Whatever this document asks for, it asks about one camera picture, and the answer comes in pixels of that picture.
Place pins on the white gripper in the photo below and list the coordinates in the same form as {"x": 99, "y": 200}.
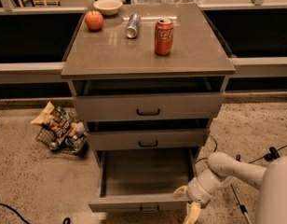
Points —
{"x": 197, "y": 190}

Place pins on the grey bottom drawer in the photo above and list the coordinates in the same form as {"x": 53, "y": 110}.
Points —
{"x": 143, "y": 180}

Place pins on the grey drawer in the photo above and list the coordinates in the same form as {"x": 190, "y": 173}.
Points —
{"x": 143, "y": 180}
{"x": 163, "y": 133}
{"x": 192, "y": 105}

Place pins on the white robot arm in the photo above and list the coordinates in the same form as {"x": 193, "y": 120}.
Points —
{"x": 271, "y": 182}

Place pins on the grey middle drawer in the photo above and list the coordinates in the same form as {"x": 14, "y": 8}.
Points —
{"x": 163, "y": 133}

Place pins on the grey top drawer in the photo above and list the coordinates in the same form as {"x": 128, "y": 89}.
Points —
{"x": 192, "y": 105}

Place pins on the grey drawer cabinet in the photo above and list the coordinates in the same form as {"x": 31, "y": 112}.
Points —
{"x": 109, "y": 63}

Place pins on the silver black pole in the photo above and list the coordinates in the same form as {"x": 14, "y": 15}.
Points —
{"x": 242, "y": 207}

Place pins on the black bar on floor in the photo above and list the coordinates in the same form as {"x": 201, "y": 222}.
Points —
{"x": 272, "y": 154}

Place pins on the yellow brown snack bag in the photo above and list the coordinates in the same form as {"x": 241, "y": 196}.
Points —
{"x": 52, "y": 120}

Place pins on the red coca-cola can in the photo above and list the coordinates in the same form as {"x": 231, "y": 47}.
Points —
{"x": 163, "y": 36}

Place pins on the silver blue soda can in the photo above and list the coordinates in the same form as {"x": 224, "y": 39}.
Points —
{"x": 133, "y": 26}

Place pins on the red apple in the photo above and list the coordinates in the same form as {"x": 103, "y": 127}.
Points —
{"x": 94, "y": 20}

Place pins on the white bowl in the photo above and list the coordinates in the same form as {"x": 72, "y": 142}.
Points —
{"x": 108, "y": 7}

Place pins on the grey railing barrier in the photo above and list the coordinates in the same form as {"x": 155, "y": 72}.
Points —
{"x": 245, "y": 67}

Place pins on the wire basket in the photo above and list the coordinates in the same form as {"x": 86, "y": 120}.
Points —
{"x": 76, "y": 145}

